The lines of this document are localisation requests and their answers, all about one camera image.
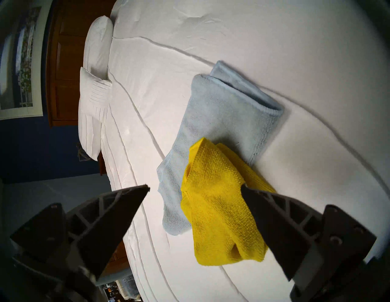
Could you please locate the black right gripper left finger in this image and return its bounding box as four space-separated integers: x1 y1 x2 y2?
9 184 150 280

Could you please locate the brown wooden dresser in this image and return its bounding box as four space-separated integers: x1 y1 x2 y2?
99 239 131 279

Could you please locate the small white pleated pillow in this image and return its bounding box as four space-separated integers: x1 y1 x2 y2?
80 67 112 122

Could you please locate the brown wooden nightstand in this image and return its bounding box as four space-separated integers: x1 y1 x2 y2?
98 151 108 175

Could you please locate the large white pillow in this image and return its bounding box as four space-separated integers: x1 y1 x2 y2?
83 15 114 79
78 113 104 161

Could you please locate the light blue hand towel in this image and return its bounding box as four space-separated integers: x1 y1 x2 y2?
157 60 284 236

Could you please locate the white bed with comforter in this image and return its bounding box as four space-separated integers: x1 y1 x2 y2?
101 0 390 302

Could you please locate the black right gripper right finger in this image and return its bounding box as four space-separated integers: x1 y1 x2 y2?
241 184 378 302

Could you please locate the white framed flower picture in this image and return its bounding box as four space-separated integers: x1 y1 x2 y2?
0 0 54 121

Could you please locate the brown wooden headboard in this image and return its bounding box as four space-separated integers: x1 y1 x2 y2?
46 0 116 127

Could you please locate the yellow microfiber hand towel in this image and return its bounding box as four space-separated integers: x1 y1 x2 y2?
181 138 278 267

